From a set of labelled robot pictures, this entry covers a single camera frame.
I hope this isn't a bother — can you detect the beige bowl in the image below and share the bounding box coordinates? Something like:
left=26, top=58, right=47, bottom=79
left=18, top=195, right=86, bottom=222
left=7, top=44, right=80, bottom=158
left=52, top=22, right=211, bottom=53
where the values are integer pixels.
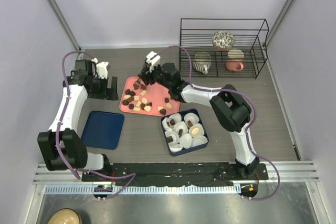
left=47, top=208, right=82, bottom=224

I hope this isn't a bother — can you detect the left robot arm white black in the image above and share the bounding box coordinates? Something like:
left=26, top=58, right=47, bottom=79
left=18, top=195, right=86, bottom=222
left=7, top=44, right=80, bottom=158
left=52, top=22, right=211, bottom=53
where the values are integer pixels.
left=37, top=59, right=118, bottom=182

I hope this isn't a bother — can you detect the striped grey mug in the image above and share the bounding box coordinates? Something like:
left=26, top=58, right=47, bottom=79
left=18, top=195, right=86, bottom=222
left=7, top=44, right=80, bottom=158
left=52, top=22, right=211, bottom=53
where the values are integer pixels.
left=192, top=52, right=212, bottom=74

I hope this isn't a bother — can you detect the pink mug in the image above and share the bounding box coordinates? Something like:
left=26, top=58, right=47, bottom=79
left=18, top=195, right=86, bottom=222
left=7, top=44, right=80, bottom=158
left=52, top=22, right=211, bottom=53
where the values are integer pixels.
left=226, top=49, right=245, bottom=71

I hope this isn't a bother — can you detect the dark blue box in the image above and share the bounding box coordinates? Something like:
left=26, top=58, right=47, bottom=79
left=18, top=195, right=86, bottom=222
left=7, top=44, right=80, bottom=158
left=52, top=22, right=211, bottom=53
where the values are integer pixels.
left=161, top=109, right=209, bottom=156

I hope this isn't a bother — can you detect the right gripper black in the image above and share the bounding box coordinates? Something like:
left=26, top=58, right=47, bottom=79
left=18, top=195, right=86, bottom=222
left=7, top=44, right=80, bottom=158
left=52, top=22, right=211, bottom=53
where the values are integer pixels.
left=138, top=62, right=171, bottom=90

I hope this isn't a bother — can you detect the white paper cupcake liner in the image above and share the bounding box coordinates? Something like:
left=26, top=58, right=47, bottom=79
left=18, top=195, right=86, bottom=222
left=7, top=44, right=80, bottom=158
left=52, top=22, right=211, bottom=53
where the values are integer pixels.
left=167, top=113, right=182, bottom=127
left=191, top=136, right=208, bottom=147
left=165, top=131, right=179, bottom=145
left=184, top=112, right=199, bottom=127
left=189, top=123, right=205, bottom=137
left=173, top=121, right=188, bottom=137
left=179, top=133, right=193, bottom=149
left=169, top=144, right=183, bottom=153
left=162, top=118, right=171, bottom=131

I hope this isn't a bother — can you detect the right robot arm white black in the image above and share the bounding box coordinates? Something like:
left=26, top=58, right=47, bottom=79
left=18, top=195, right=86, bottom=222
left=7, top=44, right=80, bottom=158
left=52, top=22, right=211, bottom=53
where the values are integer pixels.
left=138, top=63, right=259, bottom=179

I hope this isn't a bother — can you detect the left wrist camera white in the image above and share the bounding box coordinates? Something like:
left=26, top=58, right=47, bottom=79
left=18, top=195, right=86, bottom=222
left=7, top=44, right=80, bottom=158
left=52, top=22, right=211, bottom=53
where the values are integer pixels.
left=91, top=58, right=110, bottom=79

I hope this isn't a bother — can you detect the black wire rack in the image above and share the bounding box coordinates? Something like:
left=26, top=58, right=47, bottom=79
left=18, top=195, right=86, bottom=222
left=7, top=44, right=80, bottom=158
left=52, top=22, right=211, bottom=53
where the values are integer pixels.
left=179, top=18, right=269, bottom=79

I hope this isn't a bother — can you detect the dark round chocolate piece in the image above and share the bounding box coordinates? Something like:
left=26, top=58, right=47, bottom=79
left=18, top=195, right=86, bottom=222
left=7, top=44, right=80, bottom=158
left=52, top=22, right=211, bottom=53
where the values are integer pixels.
left=159, top=109, right=166, bottom=115

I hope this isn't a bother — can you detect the white cable chain strip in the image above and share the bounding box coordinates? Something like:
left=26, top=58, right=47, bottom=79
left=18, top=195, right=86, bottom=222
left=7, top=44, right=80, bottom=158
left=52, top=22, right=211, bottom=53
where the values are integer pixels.
left=45, top=184, right=241, bottom=195

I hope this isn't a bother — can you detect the dark blue box lid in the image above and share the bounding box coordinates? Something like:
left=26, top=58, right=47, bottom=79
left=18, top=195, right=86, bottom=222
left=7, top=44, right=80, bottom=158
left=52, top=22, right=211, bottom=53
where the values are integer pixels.
left=81, top=111, right=124, bottom=150

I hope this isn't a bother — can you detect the pink plastic tray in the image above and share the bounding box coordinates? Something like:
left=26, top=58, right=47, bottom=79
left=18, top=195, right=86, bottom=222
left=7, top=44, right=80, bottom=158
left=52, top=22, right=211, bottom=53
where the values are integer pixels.
left=119, top=77, right=180, bottom=116

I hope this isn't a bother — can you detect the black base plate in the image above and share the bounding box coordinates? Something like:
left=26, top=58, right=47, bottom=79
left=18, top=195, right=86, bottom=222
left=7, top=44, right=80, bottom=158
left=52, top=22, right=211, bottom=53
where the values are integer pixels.
left=81, top=161, right=269, bottom=187

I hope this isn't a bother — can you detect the patterned ceramic bowl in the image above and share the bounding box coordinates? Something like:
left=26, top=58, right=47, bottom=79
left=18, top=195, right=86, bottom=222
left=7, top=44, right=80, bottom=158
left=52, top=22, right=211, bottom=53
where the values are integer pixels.
left=212, top=30, right=236, bottom=51

